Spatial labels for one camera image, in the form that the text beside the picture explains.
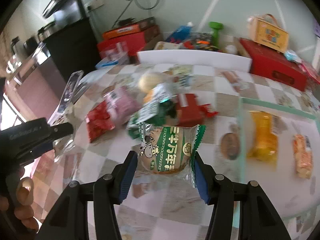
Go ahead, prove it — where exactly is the teal tray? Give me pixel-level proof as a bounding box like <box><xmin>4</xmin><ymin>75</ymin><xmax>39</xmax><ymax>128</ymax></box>
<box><xmin>236</xmin><ymin>96</ymin><xmax>320</xmax><ymax>240</ymax></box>

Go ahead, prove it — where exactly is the small clear bottle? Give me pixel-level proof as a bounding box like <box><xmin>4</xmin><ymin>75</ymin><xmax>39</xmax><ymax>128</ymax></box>
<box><xmin>224</xmin><ymin>44</ymin><xmax>238</xmax><ymax>55</ymax></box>

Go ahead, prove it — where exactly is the large red gift box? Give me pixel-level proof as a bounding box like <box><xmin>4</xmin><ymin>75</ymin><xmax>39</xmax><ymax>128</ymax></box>
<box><xmin>240</xmin><ymin>38</ymin><xmax>307</xmax><ymax>91</ymax></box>

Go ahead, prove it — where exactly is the pink snack bag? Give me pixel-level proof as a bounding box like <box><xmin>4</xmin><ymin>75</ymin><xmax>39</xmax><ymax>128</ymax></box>
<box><xmin>104</xmin><ymin>86</ymin><xmax>142</xmax><ymax>126</ymax></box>

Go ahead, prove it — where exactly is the blue water bottle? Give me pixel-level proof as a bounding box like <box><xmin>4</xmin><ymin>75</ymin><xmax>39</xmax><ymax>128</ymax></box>
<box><xmin>165</xmin><ymin>22</ymin><xmax>194</xmax><ymax>43</ymax></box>

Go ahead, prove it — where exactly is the green dumbbell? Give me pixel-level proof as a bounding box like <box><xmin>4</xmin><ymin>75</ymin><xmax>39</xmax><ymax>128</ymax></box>
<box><xmin>209</xmin><ymin>22</ymin><xmax>224</xmax><ymax>48</ymax></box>

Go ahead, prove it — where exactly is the red candy packet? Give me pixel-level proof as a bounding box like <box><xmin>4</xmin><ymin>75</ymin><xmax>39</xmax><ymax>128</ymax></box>
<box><xmin>176</xmin><ymin>93</ymin><xmax>218</xmax><ymax>127</ymax></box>

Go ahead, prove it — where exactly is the orange yellow cake packet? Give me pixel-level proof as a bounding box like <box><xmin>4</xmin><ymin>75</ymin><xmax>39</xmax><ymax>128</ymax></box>
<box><xmin>247</xmin><ymin>111</ymin><xmax>280</xmax><ymax>166</ymax></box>

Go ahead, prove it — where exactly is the beige carry box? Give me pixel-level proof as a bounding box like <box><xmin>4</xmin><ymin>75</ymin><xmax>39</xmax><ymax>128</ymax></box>
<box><xmin>248</xmin><ymin>14</ymin><xmax>289</xmax><ymax>53</ymax></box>

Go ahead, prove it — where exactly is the green white snack packet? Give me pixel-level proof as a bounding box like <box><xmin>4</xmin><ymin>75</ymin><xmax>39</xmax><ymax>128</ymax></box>
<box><xmin>126</xmin><ymin>82</ymin><xmax>177</xmax><ymax>139</ymax></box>

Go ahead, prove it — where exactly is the smartphone on stand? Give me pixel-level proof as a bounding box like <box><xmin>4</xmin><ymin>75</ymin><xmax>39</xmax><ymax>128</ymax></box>
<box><xmin>48</xmin><ymin>70</ymin><xmax>84</xmax><ymax>125</ymax></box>

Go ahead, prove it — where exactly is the red box at back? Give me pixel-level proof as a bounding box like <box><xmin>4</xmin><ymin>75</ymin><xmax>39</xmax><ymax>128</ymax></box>
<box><xmin>96</xmin><ymin>24</ymin><xmax>161</xmax><ymax>58</ymax></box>

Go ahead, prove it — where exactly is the black cabinet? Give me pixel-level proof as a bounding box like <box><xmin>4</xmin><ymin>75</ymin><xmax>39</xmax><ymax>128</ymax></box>
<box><xmin>37</xmin><ymin>0</ymin><xmax>101</xmax><ymax>81</ymax></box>

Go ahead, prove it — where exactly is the wall power socket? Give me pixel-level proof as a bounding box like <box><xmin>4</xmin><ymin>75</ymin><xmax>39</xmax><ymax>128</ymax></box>
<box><xmin>85</xmin><ymin>0</ymin><xmax>105</xmax><ymax>12</ymax></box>

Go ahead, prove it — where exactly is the orange flat box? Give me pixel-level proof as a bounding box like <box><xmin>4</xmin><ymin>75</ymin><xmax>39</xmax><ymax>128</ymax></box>
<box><xmin>102</xmin><ymin>17</ymin><xmax>156</xmax><ymax>40</ymax></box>

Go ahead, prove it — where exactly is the red snack bag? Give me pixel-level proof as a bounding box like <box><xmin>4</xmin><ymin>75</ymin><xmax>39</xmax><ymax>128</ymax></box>
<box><xmin>85</xmin><ymin>101</ymin><xmax>115</xmax><ymax>143</ymax></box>

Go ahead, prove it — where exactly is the white foam board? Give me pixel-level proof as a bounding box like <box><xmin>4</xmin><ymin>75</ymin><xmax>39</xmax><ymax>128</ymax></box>
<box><xmin>137</xmin><ymin>49</ymin><xmax>252</xmax><ymax>73</ymax></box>

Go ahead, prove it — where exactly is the orange cracker packet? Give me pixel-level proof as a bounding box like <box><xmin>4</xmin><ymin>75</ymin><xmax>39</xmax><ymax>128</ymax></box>
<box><xmin>293</xmin><ymin>134</ymin><xmax>313</xmax><ymax>179</ymax></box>

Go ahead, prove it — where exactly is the person's left hand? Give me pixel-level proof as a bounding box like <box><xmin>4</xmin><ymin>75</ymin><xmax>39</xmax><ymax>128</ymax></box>
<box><xmin>1</xmin><ymin>167</ymin><xmax>39</xmax><ymax>231</ymax></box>

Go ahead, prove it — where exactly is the white card box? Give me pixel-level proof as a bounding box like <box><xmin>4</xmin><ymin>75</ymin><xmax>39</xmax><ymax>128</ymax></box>
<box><xmin>154</xmin><ymin>41</ymin><xmax>183</xmax><ymax>50</ymax></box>

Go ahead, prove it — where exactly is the round bun in wrapper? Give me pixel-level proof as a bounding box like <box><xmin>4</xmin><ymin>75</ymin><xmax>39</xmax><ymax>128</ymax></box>
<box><xmin>138</xmin><ymin>72</ymin><xmax>166</xmax><ymax>93</ymax></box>

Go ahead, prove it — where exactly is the toy pile in box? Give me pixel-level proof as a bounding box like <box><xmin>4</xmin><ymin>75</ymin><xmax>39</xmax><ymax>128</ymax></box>
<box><xmin>183</xmin><ymin>33</ymin><xmax>219</xmax><ymax>51</ymax></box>

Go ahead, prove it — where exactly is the green cow bun packet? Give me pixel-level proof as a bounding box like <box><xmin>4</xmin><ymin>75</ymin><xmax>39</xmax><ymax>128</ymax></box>
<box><xmin>138</xmin><ymin>122</ymin><xmax>206</xmax><ymax>186</ymax></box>

